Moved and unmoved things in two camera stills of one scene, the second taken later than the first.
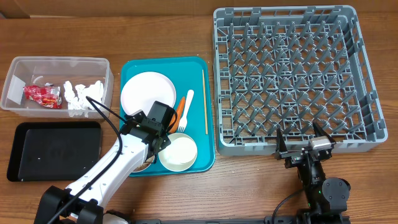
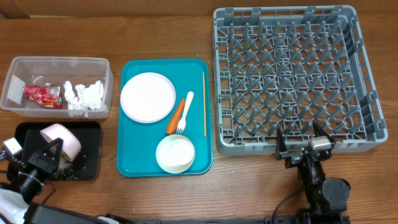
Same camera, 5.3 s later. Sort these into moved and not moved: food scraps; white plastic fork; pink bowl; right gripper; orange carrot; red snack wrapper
Moved: pink bowl; food scraps
Not moved: right gripper; red snack wrapper; white plastic fork; orange carrot
